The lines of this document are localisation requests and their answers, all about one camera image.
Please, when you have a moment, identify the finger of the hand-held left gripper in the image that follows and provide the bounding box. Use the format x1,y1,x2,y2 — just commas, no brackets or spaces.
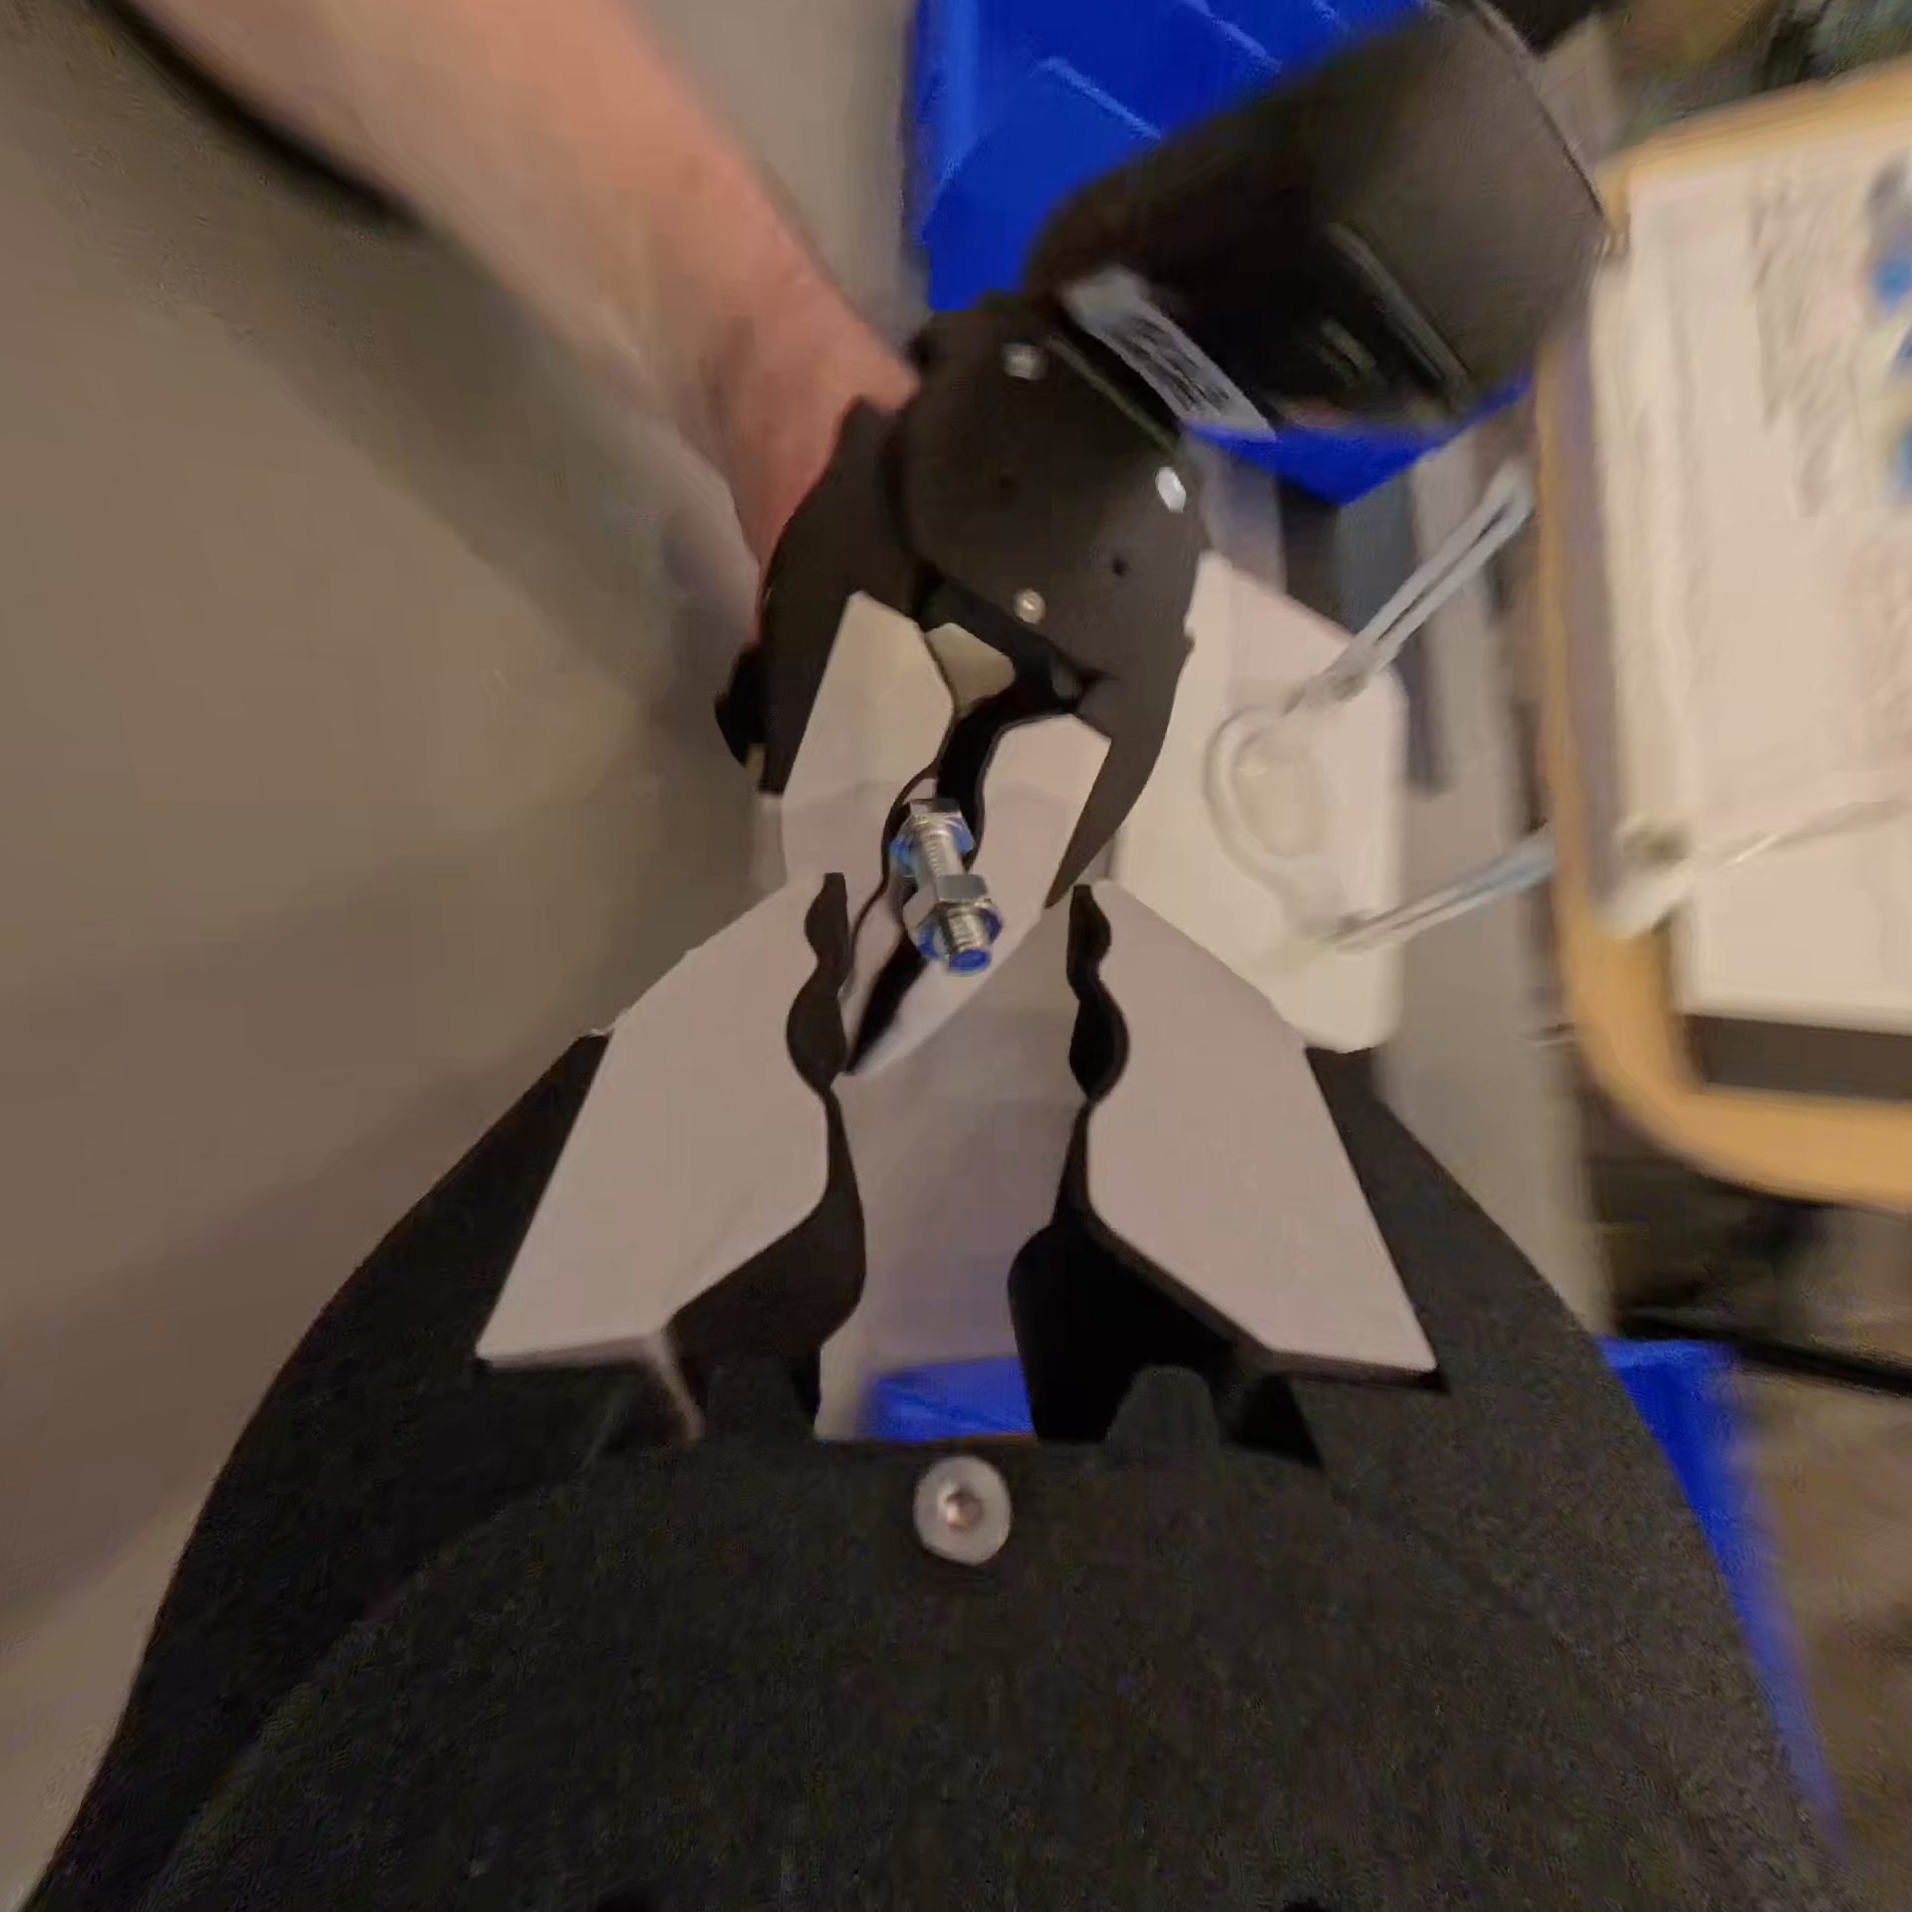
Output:
751,591,958,1069
852,717,1120,1077

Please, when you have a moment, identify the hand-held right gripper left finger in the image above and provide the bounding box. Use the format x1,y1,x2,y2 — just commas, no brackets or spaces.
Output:
476,873,873,1443

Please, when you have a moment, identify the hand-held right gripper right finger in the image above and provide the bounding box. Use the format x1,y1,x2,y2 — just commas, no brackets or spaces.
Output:
1008,880,1443,1443

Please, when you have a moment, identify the silver hex bolt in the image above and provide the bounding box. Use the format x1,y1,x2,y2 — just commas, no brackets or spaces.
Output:
888,799,988,972

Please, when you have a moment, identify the blue bin with square label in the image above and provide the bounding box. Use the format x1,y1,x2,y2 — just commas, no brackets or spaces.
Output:
904,0,1533,502

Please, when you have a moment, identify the blue plastic bin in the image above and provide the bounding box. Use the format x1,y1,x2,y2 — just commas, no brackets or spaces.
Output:
868,1340,1840,1854

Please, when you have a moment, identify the person's left forearm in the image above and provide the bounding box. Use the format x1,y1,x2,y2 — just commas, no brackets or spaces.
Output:
135,0,921,569

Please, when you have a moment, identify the wooden stand board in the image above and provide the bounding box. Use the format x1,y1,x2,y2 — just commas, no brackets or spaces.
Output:
1539,65,1912,1211

